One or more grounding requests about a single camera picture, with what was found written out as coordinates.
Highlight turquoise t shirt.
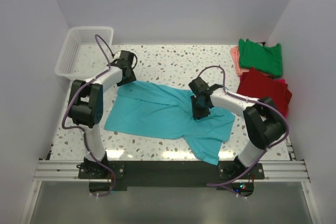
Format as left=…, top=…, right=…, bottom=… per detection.
left=104, top=81, right=235, bottom=165

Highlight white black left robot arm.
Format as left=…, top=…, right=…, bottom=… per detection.
left=61, top=50, right=138, bottom=178

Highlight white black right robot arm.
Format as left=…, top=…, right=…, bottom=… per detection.
left=188, top=77, right=289, bottom=178

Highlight white plastic basket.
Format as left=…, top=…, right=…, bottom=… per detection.
left=55, top=26, right=114, bottom=80

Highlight red folded t shirt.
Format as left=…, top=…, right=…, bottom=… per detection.
left=237, top=68, right=279, bottom=110

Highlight pink folded t shirt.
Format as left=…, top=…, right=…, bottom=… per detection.
left=230, top=46, right=249, bottom=76

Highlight green folded t shirt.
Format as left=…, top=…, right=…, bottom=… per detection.
left=238, top=39, right=283, bottom=77

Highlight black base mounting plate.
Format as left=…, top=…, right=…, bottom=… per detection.
left=76, top=161, right=265, bottom=196

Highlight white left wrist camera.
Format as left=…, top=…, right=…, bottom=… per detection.
left=113, top=50, right=121, bottom=59

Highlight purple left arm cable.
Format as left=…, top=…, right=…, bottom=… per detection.
left=61, top=34, right=118, bottom=198

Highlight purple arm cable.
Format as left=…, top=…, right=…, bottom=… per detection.
left=61, top=34, right=118, bottom=198
left=196, top=65, right=290, bottom=196

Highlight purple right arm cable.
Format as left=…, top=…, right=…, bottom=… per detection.
left=196, top=65, right=290, bottom=196

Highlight aluminium front rail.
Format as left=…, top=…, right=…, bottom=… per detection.
left=33, top=161, right=310, bottom=182

